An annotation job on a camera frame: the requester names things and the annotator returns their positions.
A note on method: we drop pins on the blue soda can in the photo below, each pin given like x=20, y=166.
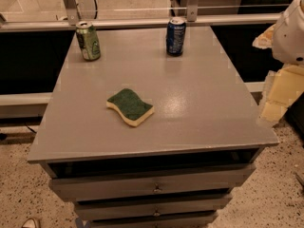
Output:
x=175, y=36

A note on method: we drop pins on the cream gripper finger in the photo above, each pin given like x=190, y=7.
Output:
x=265, y=39
x=281, y=90

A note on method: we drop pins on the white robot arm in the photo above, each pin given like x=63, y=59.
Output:
x=286, y=40

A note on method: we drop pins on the shoe tip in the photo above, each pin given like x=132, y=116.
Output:
x=31, y=223

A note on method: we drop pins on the metal railing frame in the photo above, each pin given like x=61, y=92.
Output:
x=146, y=23

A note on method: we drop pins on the green and yellow sponge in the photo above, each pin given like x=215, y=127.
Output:
x=132, y=109

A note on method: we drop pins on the green soda can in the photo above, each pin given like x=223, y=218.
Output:
x=88, y=41

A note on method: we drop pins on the grey drawer cabinet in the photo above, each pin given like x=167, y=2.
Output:
x=178, y=167

